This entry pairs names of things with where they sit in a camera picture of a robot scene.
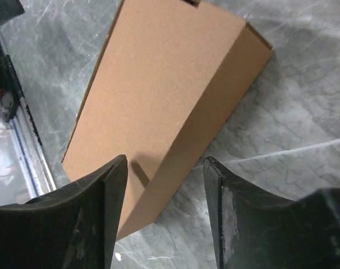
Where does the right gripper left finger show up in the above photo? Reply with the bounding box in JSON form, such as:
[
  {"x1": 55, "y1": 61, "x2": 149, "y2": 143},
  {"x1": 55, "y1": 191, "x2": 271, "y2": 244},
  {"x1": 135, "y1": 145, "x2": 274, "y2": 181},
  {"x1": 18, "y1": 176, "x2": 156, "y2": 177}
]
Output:
[{"x1": 0, "y1": 155, "x2": 127, "y2": 268}]

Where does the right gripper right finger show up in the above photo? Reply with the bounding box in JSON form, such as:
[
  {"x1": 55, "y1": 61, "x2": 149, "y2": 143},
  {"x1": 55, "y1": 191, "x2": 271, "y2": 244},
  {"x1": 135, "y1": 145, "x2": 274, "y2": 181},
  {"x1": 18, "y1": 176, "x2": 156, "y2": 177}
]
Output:
[{"x1": 203, "y1": 157, "x2": 340, "y2": 268}]

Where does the cardboard box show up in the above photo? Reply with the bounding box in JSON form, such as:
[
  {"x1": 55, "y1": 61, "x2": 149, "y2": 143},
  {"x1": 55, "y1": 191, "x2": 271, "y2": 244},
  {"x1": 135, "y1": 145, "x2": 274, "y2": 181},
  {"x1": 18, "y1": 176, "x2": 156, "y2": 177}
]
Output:
[{"x1": 62, "y1": 1, "x2": 272, "y2": 239}]

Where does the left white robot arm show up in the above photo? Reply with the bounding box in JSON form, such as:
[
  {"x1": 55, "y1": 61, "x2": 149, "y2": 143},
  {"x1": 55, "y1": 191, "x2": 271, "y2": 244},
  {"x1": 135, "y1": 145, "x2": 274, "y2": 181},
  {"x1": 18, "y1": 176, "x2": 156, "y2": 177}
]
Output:
[{"x1": 0, "y1": 0, "x2": 25, "y2": 26}]

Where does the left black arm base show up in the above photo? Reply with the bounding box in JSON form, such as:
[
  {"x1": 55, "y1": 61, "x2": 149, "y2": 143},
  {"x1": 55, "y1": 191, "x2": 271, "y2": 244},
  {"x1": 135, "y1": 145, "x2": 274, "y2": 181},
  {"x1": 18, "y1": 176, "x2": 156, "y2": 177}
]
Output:
[{"x1": 0, "y1": 43, "x2": 24, "y2": 123}]

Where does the aluminium mounting rail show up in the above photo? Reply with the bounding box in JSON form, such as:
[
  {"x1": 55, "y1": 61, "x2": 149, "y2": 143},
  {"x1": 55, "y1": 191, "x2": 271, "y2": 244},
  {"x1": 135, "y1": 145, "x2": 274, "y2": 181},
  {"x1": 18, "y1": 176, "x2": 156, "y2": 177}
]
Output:
[{"x1": 0, "y1": 32, "x2": 56, "y2": 198}]

